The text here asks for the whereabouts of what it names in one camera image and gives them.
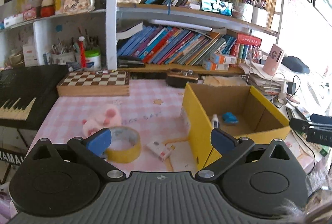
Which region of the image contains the yellow tape roll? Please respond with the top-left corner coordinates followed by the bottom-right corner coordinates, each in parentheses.
top-left (105, 126), bottom-right (141, 163)

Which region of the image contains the blue object in box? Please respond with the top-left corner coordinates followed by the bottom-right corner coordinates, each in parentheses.
top-left (222, 112), bottom-right (239, 125)

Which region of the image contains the small white glue bottle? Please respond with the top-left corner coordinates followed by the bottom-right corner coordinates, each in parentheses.
top-left (212, 114), bottom-right (220, 129)

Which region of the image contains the pink plush pig toy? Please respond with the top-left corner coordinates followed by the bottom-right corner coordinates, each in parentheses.
top-left (82, 104), bottom-right (122, 138)

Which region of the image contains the yellow cardboard box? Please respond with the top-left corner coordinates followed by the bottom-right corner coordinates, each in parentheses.
top-left (181, 83), bottom-right (290, 169)

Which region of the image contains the black power adapter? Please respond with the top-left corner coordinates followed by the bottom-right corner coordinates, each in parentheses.
top-left (286, 81), bottom-right (297, 95)

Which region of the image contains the dark blue cap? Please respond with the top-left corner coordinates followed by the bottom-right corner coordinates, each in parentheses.
top-left (282, 56), bottom-right (310, 74)

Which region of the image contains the wooden chess board box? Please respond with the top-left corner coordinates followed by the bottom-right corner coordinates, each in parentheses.
top-left (57, 70), bottom-right (130, 96)

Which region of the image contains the small white red carton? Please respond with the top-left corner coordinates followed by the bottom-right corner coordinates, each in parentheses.
top-left (146, 139), bottom-right (176, 162)

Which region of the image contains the pink checkered table mat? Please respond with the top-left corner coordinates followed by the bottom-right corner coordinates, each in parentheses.
top-left (27, 79), bottom-right (322, 175)

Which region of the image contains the white jar green lid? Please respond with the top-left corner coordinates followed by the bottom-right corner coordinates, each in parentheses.
top-left (84, 49), bottom-right (101, 71)

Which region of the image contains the black Yamaha keyboard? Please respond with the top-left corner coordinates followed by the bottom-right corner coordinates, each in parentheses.
top-left (1, 65), bottom-right (68, 130)

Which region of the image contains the brown wooden box with knobs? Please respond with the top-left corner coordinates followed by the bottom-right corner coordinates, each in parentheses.
top-left (165, 68), bottom-right (199, 88)

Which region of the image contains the orange white medicine box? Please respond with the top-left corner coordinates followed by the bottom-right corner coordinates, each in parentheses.
top-left (210, 53), bottom-right (237, 65)

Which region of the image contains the white pen holder cup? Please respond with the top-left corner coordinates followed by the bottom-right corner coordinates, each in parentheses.
top-left (52, 52), bottom-right (76, 65)

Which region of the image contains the smartphone with lit screen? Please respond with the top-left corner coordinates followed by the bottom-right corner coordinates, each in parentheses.
top-left (200, 0), bottom-right (233, 17)

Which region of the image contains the red white doll figure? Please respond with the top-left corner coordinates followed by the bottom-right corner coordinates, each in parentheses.
top-left (40, 0), bottom-right (55, 18)

